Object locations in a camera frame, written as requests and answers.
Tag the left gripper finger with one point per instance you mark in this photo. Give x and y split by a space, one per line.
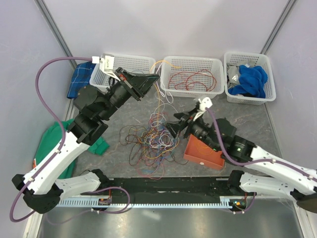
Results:
134 77
142 86

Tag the grey sock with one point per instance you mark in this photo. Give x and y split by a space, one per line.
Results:
233 73

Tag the left white plastic basket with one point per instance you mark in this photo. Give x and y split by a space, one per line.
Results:
134 64

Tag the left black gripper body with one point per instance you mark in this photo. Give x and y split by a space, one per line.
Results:
127 89

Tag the blue plaid cloth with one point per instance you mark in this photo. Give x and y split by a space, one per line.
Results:
80 78

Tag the middle white plastic basket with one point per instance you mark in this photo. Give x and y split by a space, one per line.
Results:
191 77

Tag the right white plastic basket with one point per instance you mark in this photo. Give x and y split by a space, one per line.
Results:
260 60

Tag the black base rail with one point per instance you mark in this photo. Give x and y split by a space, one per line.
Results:
213 186

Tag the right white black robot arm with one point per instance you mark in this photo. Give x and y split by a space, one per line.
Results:
280 177

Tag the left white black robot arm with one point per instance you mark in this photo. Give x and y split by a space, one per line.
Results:
41 188

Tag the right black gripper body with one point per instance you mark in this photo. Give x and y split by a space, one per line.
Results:
199 129

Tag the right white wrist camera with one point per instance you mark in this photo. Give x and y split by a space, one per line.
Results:
203 104

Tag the green garment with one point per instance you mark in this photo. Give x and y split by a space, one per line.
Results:
50 139

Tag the white plastic basket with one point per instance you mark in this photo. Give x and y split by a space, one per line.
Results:
260 60
191 77
134 64

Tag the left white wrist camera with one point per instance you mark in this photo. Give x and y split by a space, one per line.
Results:
106 64

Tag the orange plastic tray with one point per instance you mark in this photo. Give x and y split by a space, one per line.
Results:
199 153

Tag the blue fleece cloth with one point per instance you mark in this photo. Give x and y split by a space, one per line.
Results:
252 81

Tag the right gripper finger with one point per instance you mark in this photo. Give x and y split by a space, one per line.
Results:
176 127
187 114

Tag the light blue slotted cable duct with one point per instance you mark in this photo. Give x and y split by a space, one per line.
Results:
159 200

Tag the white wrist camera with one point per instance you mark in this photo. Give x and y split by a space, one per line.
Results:
203 104
106 64

